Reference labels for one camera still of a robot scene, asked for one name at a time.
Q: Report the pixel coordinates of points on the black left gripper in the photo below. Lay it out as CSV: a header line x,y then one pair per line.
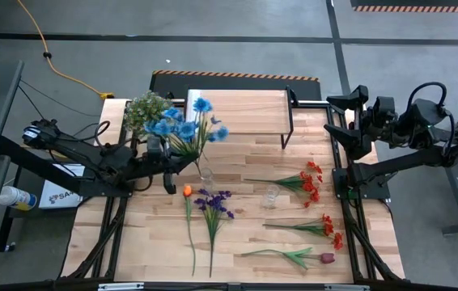
x,y
152,165

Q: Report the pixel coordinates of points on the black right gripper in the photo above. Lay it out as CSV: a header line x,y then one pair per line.
x,y
378,121

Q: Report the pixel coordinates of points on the orange artificial tulip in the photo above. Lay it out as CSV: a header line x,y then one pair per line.
x,y
187,191

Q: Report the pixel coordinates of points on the blue artificial flower bunch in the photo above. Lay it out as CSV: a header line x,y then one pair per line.
x,y
186,129

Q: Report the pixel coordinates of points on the purple artificial flower bunch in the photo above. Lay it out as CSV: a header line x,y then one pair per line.
x,y
214,202

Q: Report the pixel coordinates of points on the red artificial flower bunch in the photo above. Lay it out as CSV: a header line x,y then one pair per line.
x,y
298,182

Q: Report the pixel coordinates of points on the dark red artificial tulip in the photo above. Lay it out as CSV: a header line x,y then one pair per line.
x,y
298,256

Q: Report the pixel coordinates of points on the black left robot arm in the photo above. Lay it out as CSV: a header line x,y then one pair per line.
x,y
71,151

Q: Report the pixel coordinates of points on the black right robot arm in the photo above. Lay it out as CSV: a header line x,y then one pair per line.
x,y
407,161

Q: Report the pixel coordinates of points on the wooden shelf with black legs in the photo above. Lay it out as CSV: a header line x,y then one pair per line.
x,y
249,111

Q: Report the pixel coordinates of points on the clear glass vase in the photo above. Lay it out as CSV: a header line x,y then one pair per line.
x,y
270,198
206,180

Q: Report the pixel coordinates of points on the potted green plant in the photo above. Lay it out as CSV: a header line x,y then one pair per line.
x,y
140,111

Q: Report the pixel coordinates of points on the black hazard-striped floor mat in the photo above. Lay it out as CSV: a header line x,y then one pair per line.
x,y
233,85
415,8

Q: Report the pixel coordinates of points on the red flower stem middle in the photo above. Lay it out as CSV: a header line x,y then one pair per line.
x,y
318,229

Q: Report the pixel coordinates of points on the white printed box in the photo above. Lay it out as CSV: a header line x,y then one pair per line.
x,y
61,194

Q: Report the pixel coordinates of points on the white spray bottle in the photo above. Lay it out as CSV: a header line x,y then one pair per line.
x,y
16,197

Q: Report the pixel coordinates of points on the silver metal bracket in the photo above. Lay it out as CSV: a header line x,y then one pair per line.
x,y
346,288
120,286

